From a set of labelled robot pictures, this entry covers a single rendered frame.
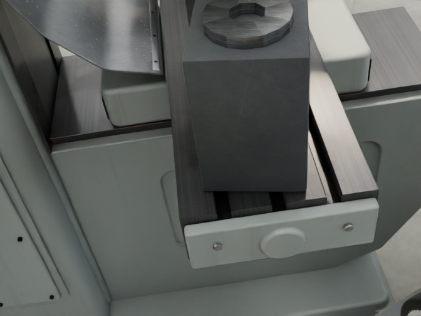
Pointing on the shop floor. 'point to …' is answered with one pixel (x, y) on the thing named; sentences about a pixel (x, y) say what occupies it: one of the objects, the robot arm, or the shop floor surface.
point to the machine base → (277, 295)
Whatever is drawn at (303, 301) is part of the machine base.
